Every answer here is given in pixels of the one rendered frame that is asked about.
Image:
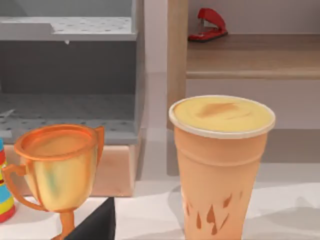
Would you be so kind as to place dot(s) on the red stapler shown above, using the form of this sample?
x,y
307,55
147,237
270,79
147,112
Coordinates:
x,y
208,26

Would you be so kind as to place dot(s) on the stack of coloured rings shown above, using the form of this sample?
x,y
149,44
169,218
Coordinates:
x,y
4,190

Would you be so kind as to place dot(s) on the orange cup with yellow drink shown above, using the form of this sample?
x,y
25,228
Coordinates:
x,y
220,165

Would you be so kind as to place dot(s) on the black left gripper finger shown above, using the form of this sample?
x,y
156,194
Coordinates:
x,y
101,222

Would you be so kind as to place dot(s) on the wooden open shelf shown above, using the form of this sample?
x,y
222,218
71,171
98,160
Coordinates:
x,y
250,55

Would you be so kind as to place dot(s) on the golden trophy cup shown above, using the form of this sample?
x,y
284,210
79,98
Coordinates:
x,y
58,165

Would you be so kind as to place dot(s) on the pulled-out drawer, grey pierced inside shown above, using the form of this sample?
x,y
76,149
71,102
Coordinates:
x,y
72,75

